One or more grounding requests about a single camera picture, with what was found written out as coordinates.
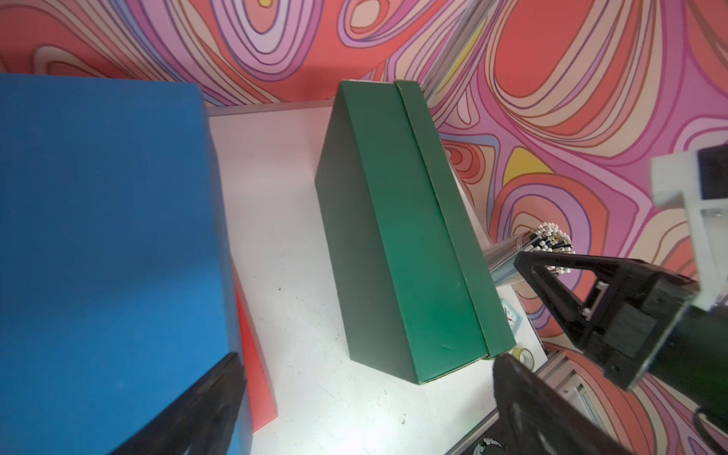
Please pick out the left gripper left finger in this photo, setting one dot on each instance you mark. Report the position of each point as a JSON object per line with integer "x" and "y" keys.
{"x": 202, "y": 420}

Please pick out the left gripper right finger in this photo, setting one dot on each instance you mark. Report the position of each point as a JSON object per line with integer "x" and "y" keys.
{"x": 546, "y": 415}

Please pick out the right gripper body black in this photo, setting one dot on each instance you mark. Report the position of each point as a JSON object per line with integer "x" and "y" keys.
{"x": 629, "y": 314}

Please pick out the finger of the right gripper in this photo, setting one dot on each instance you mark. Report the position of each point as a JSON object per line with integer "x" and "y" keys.
{"x": 538, "y": 269}

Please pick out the red shoebox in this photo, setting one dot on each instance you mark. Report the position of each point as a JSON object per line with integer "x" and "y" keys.
{"x": 261, "y": 396}

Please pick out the blue shoebox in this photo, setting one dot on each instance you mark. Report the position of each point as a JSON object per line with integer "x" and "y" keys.
{"x": 117, "y": 289}

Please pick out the green shoebox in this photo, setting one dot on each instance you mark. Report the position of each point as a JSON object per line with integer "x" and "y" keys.
{"x": 415, "y": 293}

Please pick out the small teal clock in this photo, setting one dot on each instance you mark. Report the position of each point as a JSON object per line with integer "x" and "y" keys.
{"x": 513, "y": 317}

